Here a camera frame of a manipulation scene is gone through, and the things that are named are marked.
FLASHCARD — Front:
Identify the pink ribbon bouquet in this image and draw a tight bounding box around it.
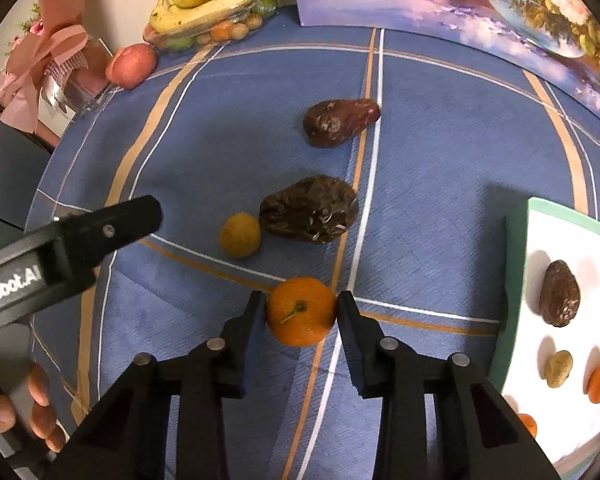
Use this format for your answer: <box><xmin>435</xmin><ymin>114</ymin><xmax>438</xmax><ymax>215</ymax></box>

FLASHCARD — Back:
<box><xmin>0</xmin><ymin>0</ymin><xmax>111</xmax><ymax>136</ymax></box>

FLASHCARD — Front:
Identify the blue plaid tablecloth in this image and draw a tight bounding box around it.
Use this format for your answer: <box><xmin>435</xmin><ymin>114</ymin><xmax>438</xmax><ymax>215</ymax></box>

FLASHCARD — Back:
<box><xmin>25</xmin><ymin>7</ymin><xmax>600</xmax><ymax>480</ymax></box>

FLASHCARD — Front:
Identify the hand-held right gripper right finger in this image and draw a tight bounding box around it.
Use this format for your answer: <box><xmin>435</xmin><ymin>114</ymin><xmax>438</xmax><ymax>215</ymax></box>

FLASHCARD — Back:
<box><xmin>336</xmin><ymin>290</ymin><xmax>561</xmax><ymax>480</ymax></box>

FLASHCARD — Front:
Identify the small tan nut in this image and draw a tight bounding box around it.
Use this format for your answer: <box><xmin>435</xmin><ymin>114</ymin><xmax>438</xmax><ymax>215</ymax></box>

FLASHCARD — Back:
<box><xmin>545</xmin><ymin>351</ymin><xmax>574</xmax><ymax>389</ymax></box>

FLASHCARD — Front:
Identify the red apple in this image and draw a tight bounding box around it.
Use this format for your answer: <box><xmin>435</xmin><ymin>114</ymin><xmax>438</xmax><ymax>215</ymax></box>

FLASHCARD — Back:
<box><xmin>105</xmin><ymin>43</ymin><xmax>159</xmax><ymax>91</ymax></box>

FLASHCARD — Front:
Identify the dark brown date-shaped fruit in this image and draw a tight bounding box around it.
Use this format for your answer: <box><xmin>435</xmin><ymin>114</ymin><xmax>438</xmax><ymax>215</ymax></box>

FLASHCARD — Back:
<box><xmin>538</xmin><ymin>260</ymin><xmax>581</xmax><ymax>328</ymax></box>

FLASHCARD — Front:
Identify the person's left hand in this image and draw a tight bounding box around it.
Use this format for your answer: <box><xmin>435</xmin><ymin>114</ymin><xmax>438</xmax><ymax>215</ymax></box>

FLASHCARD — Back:
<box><xmin>0</xmin><ymin>360</ymin><xmax>67</xmax><ymax>453</ymax></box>

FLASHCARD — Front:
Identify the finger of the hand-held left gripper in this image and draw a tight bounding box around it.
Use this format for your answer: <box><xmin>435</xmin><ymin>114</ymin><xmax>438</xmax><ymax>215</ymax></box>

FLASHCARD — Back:
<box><xmin>52</xmin><ymin>195</ymin><xmax>163</xmax><ymax>266</ymax></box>

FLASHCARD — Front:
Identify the clear acrylic box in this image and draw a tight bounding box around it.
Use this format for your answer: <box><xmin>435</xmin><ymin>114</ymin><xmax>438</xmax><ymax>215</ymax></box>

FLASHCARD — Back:
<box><xmin>37</xmin><ymin>35</ymin><xmax>116</xmax><ymax>143</ymax></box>

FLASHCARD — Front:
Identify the white tray with green rim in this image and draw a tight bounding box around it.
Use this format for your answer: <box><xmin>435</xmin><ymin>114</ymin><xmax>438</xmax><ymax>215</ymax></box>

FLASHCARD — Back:
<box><xmin>489</xmin><ymin>197</ymin><xmax>600</xmax><ymax>478</ymax></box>

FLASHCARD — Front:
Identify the dark brown lumpy fruit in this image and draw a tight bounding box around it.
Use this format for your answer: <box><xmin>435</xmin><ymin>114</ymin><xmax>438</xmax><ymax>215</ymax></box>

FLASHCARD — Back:
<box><xmin>258</xmin><ymin>175</ymin><xmax>360</xmax><ymax>245</ymax></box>

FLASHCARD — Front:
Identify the clear plastic fruit container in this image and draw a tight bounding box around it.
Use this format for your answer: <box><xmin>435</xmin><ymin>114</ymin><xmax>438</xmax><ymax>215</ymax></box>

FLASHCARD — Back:
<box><xmin>142</xmin><ymin>0</ymin><xmax>278</xmax><ymax>53</ymax></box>

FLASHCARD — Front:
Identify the dark brown pear-shaped fruit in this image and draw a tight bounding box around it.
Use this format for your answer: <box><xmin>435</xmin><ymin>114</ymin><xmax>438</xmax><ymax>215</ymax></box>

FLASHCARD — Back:
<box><xmin>302</xmin><ymin>98</ymin><xmax>382</xmax><ymax>149</ymax></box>

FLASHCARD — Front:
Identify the small mandarin orange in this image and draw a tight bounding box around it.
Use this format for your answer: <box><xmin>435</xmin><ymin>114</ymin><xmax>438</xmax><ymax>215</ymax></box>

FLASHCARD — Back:
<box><xmin>266</xmin><ymin>277</ymin><xmax>337</xmax><ymax>347</ymax></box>

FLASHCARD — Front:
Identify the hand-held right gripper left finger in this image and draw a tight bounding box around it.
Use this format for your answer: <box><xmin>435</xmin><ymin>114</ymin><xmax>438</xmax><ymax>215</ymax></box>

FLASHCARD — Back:
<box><xmin>45</xmin><ymin>290</ymin><xmax>268</xmax><ymax>480</ymax></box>

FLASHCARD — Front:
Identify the flower painting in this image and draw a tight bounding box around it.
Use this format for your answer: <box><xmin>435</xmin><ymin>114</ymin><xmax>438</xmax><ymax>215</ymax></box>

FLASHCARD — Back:
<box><xmin>290</xmin><ymin>0</ymin><xmax>600</xmax><ymax>136</ymax></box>

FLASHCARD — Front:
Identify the small yellow-brown round fruit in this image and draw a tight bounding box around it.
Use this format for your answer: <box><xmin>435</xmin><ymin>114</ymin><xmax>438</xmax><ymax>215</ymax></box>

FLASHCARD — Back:
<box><xmin>219</xmin><ymin>213</ymin><xmax>262</xmax><ymax>259</ymax></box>

